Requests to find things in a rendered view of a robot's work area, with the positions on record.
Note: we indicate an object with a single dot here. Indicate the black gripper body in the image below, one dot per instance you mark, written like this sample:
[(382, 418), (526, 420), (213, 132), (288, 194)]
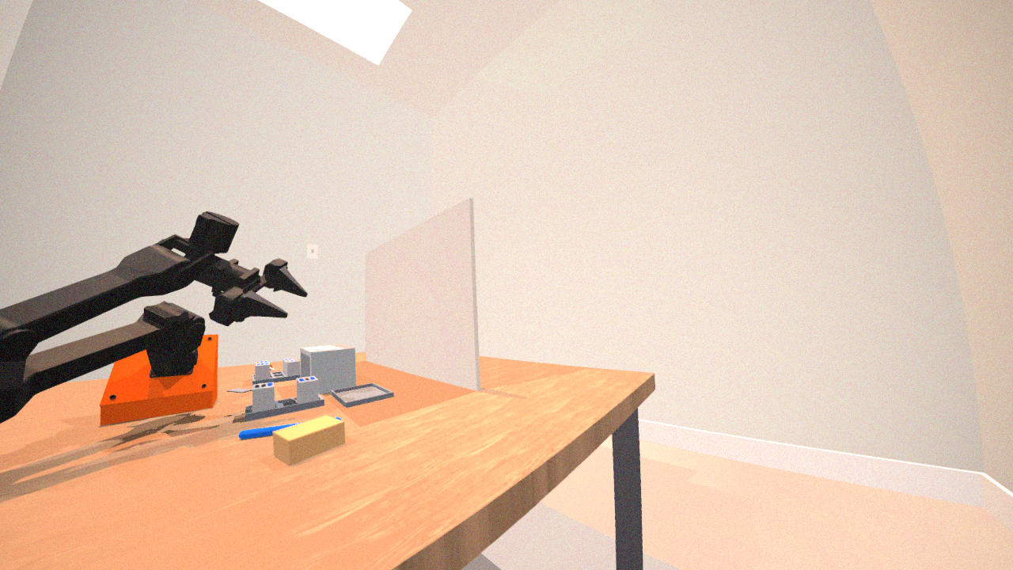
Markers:
[(236, 281)]

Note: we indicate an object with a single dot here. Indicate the grey flat panel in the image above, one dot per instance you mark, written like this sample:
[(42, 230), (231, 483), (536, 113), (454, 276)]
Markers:
[(420, 300)]

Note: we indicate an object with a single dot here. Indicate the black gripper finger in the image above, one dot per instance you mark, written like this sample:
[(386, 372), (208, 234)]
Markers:
[(252, 305), (286, 282)]

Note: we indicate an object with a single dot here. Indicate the blue cylindrical rod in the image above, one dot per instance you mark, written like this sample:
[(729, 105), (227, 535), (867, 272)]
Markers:
[(261, 431)]

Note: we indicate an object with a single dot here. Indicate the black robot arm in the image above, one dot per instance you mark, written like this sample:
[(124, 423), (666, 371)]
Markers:
[(169, 333)]

